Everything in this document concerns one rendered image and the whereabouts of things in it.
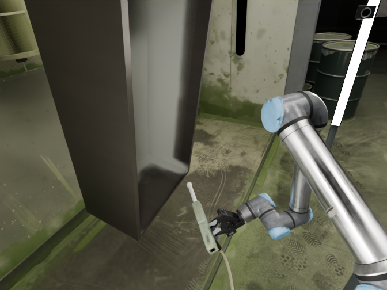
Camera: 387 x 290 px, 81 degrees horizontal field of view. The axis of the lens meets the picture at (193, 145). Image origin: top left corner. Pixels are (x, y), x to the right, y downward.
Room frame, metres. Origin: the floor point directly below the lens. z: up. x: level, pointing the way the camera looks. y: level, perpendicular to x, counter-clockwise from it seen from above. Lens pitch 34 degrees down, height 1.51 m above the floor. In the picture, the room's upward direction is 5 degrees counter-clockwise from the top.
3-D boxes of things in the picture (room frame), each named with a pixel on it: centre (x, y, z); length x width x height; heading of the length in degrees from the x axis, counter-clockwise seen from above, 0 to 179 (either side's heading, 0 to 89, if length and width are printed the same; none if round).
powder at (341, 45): (2.80, -1.94, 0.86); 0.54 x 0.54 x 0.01
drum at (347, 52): (2.80, -1.94, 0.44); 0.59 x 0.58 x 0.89; 164
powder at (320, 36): (3.44, -2.03, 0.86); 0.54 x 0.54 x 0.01
